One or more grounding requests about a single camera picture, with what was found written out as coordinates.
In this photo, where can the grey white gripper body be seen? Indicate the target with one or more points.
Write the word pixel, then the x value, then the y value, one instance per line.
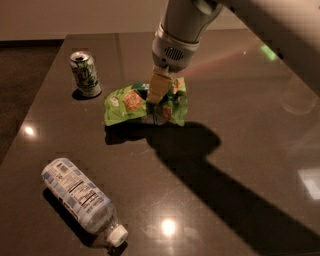
pixel 172 55

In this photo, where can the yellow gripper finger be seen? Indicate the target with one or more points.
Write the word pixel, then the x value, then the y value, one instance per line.
pixel 160 83

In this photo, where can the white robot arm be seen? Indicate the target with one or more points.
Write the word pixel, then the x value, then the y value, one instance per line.
pixel 290 28

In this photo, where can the green rice chip bag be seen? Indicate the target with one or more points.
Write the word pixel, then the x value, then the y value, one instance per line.
pixel 129 104

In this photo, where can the green 7up can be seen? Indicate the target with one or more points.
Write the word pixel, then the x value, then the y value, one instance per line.
pixel 84 71

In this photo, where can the clear plastic water bottle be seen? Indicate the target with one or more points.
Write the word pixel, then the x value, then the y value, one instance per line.
pixel 92 209

